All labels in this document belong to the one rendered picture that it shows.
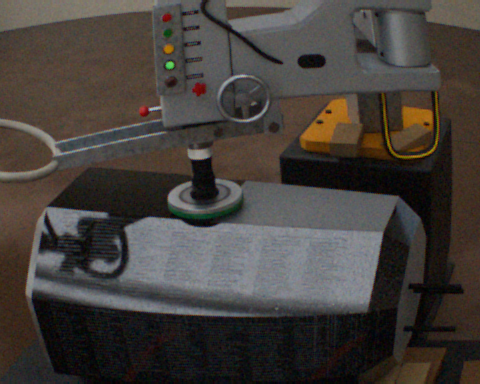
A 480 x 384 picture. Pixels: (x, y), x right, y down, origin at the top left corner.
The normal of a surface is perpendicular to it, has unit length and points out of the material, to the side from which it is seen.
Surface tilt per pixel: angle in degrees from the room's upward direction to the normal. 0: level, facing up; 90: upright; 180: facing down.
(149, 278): 45
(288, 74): 90
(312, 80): 90
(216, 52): 90
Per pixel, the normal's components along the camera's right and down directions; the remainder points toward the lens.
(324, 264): -0.27, -0.35
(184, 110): 0.12, 0.40
